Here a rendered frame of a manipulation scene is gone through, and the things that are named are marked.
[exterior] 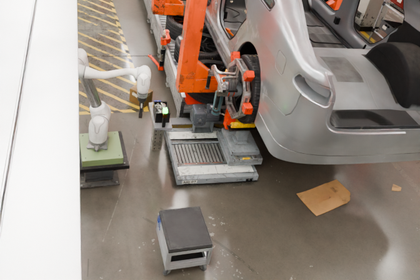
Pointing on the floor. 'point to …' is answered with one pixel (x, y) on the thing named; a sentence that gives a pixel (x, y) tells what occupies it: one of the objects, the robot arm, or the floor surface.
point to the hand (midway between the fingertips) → (140, 114)
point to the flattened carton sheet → (325, 197)
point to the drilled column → (156, 139)
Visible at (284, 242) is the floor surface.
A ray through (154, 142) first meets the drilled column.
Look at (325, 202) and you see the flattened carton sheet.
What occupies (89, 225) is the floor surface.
